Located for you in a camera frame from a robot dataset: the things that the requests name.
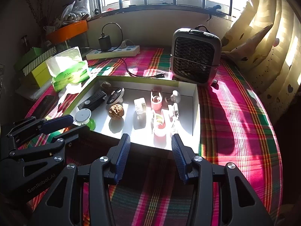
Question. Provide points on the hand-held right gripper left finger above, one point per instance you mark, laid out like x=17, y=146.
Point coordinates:
x=123, y=160

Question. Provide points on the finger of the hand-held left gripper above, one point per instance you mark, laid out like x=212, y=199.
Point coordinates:
x=56, y=123
x=77, y=134

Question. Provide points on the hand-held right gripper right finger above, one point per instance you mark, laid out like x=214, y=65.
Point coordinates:
x=178, y=160

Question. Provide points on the white disc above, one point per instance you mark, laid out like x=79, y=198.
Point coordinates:
x=82, y=115

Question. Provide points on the white cardboard box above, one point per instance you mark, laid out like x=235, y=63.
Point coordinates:
x=141, y=136

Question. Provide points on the brown walnut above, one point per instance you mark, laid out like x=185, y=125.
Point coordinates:
x=115, y=111
x=105, y=86

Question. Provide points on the black and white oval fob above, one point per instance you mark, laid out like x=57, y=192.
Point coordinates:
x=116, y=95

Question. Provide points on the white mushroom-shaped plug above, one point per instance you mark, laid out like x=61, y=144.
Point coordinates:
x=176, y=96

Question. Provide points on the black long case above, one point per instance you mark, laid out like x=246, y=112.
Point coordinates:
x=45, y=106

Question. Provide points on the crumpled white tissue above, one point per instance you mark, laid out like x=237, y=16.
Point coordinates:
x=70, y=88

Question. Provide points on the green tissue pack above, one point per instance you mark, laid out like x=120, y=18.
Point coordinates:
x=70, y=75

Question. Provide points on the yellow-green box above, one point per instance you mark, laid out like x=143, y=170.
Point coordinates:
x=40, y=75

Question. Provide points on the striped box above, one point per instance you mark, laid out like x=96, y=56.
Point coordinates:
x=40, y=61

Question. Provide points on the pink plaid blanket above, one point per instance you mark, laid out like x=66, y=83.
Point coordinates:
x=235, y=122

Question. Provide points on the green flat box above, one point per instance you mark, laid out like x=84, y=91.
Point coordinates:
x=30, y=54

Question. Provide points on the white power strip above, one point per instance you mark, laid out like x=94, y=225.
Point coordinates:
x=112, y=51

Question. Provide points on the orange box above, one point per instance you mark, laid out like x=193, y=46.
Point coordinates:
x=68, y=30

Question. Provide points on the black charger adapter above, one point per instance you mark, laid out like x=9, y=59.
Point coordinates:
x=105, y=42

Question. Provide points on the small grey heater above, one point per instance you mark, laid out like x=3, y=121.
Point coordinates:
x=195, y=56

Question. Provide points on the dried branches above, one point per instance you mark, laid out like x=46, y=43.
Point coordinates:
x=41, y=11

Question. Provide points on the pile of plastic bags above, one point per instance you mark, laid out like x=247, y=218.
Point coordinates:
x=75, y=11

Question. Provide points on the cream heart-print curtain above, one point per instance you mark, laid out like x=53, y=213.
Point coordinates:
x=263, y=51

